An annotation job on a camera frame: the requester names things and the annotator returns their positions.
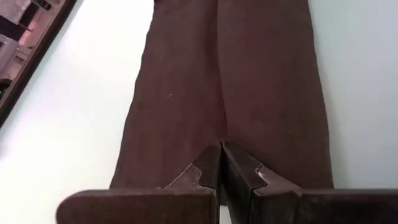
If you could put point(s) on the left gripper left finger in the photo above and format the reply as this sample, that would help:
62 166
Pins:
140 208

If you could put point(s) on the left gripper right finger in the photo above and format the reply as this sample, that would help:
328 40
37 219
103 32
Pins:
311 208

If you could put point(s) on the black towel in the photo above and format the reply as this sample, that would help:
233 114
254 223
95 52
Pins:
217 77

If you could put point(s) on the black metal table frame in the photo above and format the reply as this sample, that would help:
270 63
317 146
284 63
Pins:
35 56

